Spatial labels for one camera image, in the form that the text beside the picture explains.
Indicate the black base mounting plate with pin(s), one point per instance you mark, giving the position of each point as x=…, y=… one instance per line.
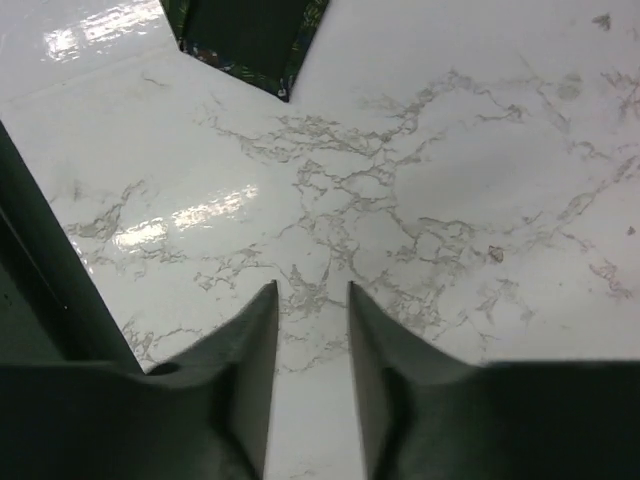
x=50, y=308

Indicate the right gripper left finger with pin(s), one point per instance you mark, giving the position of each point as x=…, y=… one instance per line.
x=202, y=414

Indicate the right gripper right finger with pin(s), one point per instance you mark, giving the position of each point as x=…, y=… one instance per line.
x=424, y=414

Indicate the dark green leaf-patterned tie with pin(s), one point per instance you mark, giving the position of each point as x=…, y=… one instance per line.
x=261, y=42

